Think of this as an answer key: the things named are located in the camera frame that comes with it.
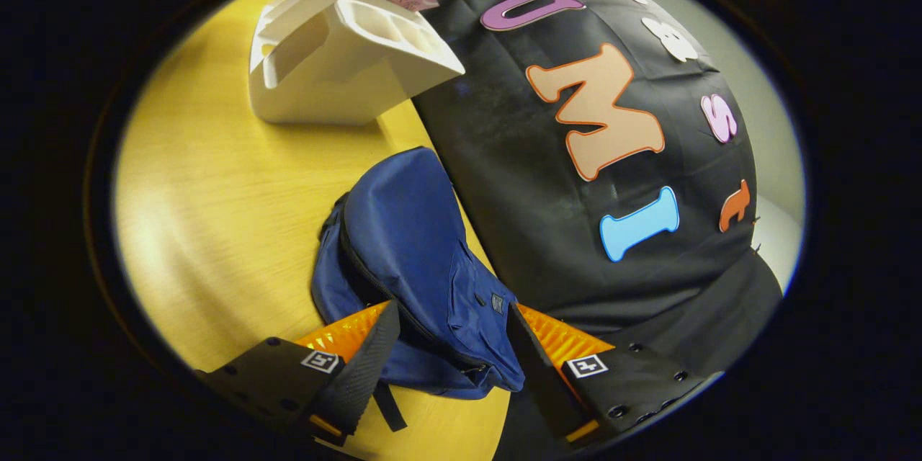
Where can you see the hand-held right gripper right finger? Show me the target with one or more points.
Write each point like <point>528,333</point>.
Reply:
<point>536,367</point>

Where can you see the white bookshelf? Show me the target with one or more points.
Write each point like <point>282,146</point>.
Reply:
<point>324,79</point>

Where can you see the blue schoolbag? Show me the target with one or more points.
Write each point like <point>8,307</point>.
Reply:
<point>410,238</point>

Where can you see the black backdrop cloth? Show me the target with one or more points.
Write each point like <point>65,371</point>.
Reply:
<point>533,230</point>

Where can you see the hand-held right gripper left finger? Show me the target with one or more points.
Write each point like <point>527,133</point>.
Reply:
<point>367,367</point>

